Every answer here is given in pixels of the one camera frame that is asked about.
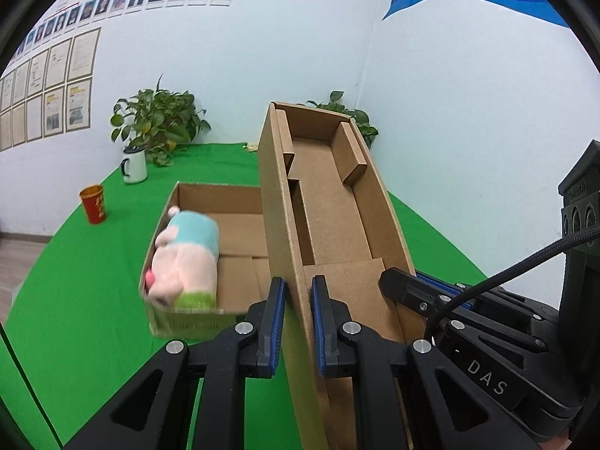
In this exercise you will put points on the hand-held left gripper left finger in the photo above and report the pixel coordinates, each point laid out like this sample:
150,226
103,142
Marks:
276,318

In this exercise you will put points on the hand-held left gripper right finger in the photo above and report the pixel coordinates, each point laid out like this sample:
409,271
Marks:
321,328

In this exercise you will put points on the small yellow item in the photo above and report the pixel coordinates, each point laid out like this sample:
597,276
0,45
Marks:
251,146

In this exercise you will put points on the white enamel mug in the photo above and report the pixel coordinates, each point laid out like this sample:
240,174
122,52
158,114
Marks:
136,166

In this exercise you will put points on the large potted green plant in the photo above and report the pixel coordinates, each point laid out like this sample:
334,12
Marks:
159,112

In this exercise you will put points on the green plant in terracotta pot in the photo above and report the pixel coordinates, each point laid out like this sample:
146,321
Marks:
361,124

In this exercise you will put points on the cardboard insert tray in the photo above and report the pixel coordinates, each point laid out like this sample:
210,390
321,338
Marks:
328,225

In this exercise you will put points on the pink plush pig toy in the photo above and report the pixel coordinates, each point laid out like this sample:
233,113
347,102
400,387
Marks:
187,262

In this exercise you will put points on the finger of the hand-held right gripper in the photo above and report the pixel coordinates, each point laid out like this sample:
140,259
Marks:
440,283
408,290

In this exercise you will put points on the group of framed certificates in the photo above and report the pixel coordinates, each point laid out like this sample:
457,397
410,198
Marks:
77,98

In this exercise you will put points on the cardboard box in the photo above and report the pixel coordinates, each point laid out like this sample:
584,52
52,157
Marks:
239,229

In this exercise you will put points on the red paper cup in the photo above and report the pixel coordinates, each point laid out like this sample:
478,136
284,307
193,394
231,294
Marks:
93,206

